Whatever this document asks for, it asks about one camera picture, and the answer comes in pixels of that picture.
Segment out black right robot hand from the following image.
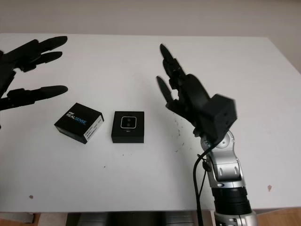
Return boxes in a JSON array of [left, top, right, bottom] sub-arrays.
[[156, 43, 210, 137]]

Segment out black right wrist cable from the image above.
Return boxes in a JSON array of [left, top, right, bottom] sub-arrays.
[[193, 143, 214, 226]]

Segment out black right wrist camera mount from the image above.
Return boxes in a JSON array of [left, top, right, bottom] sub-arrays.
[[203, 93, 237, 142]]

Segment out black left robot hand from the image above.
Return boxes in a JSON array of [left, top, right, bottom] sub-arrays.
[[0, 35, 69, 112]]

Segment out black box lid with label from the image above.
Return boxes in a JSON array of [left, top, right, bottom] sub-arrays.
[[53, 102, 105, 145]]

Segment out small silver black-faced camera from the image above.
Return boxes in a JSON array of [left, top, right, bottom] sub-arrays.
[[120, 115, 137, 130]]

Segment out black box base with insert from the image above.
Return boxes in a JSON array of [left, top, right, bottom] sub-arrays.
[[110, 111, 145, 144]]

